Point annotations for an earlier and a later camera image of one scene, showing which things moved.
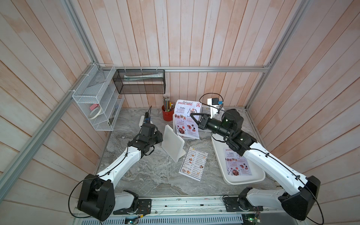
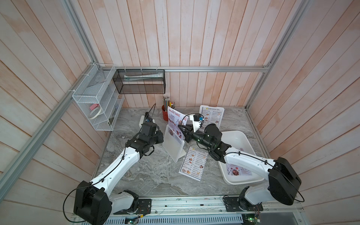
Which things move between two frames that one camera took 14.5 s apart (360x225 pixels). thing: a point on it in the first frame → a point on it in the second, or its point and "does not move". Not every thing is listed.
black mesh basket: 140,81 does not move
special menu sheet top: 185,125 → 176,118
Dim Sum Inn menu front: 193,163 does not move
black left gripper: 159,137 does not move
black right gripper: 206,123 → 190,136
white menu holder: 173,144 does not move
